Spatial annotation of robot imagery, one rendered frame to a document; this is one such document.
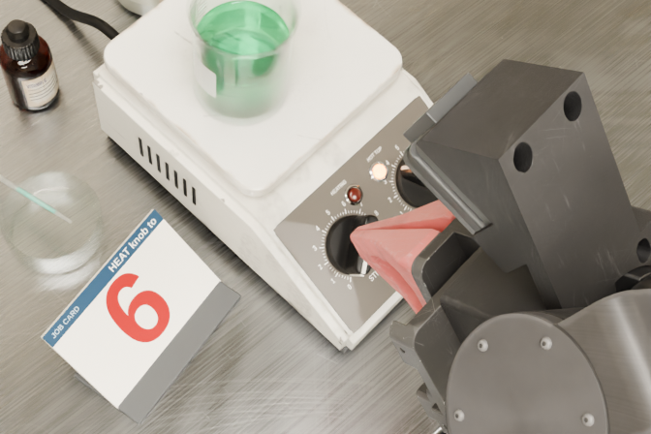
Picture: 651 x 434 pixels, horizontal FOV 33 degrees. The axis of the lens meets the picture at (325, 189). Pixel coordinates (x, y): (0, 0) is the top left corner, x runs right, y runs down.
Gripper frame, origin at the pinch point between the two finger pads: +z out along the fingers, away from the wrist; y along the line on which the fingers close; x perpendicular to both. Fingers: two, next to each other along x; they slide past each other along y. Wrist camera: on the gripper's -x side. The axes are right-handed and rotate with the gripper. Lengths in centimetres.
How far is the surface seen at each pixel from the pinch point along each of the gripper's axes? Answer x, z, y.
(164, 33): -7.4, 15.9, -3.3
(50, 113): -3.9, 25.4, 1.7
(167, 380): 6.5, 12.3, 8.4
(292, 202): 1.3, 8.7, -1.6
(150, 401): 6.7, 12.1, 9.8
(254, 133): -2.5, 10.1, -2.3
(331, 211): 3.0, 8.1, -3.0
